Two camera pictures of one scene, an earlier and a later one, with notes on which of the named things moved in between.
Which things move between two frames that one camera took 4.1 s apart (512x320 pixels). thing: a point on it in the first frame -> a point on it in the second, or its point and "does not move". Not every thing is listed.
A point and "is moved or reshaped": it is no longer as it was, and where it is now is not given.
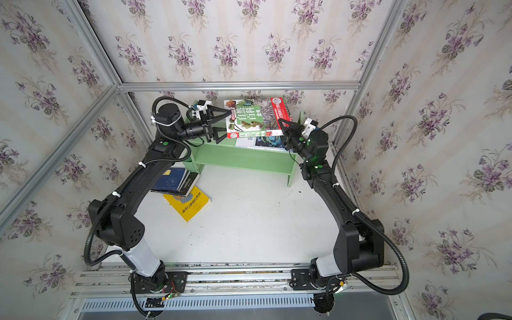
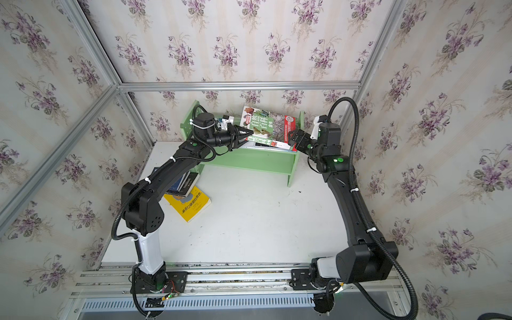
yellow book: [189, 207] does not move
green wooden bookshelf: [198, 152] does not move
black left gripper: [211, 109] -> [239, 135]
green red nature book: [256, 117] is moved or reshaped
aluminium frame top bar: [239, 85] does not move
